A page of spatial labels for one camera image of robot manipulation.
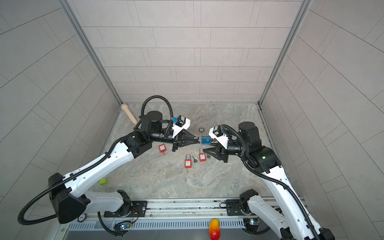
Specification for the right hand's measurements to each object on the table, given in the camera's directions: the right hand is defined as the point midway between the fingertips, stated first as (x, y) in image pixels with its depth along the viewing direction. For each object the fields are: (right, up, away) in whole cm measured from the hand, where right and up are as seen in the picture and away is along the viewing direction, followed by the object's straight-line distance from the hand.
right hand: (206, 148), depth 60 cm
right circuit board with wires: (+21, -37, +8) cm, 43 cm away
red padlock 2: (-1, -11, +27) cm, 29 cm away
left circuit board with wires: (-36, -35, +4) cm, 51 cm away
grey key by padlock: (+3, -12, +28) cm, 31 cm away
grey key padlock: (-5, -13, +26) cm, 30 cm away
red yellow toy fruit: (+4, -35, +3) cm, 36 cm away
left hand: (-3, +3, -2) cm, 5 cm away
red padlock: (-9, -14, +25) cm, 30 cm away
